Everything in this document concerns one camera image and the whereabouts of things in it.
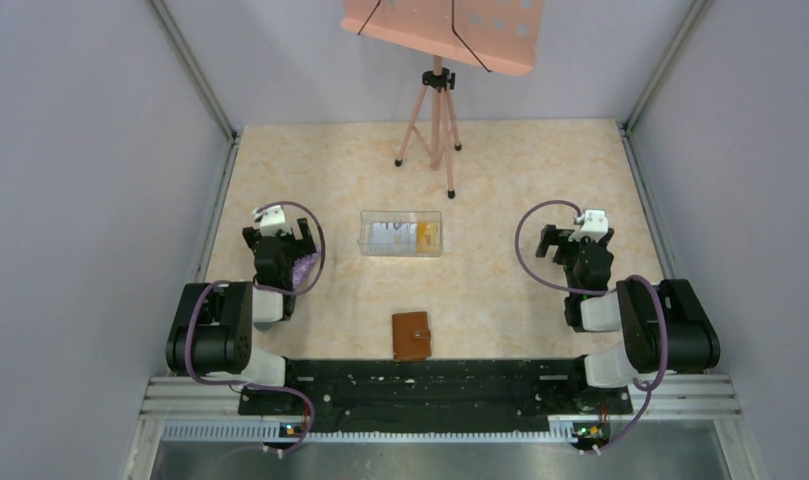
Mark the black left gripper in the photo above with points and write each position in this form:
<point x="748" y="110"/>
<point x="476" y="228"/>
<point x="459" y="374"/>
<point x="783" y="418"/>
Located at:
<point x="300" y="247"/>

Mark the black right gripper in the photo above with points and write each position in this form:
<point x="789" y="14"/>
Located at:
<point x="551" y="236"/>

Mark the clear plastic card box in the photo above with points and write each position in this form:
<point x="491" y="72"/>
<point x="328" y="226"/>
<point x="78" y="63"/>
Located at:
<point x="367" y="217"/>

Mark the brown leather card holder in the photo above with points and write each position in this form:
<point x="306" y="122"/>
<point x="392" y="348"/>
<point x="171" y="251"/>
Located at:
<point x="411" y="336"/>

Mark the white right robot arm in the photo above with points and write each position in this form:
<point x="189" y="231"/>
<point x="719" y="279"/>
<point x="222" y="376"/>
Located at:
<point x="664" y="323"/>

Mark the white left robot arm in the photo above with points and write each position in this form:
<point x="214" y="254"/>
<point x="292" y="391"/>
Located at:
<point x="222" y="347"/>

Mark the silver card stack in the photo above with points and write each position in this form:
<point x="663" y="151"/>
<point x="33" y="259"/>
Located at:
<point x="393" y="238"/>

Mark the purple glitter microphone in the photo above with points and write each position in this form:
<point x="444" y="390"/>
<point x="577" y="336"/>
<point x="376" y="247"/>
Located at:
<point x="270" y="307"/>

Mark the pink music stand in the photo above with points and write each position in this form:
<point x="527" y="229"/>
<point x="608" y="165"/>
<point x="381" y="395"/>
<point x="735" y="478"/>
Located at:
<point x="499" y="37"/>

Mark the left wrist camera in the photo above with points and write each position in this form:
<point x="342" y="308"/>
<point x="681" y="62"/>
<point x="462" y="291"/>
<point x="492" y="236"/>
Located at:
<point x="271" y="221"/>

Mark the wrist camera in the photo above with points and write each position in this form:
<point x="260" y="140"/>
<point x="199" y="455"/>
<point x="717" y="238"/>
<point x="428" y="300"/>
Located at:
<point x="271" y="221"/>
<point x="591" y="224"/>

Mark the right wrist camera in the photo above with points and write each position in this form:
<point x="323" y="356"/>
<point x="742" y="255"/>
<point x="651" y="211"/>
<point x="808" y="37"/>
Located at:
<point x="591" y="224"/>

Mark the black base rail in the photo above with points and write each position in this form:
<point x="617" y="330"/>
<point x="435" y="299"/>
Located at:
<point x="435" y="396"/>

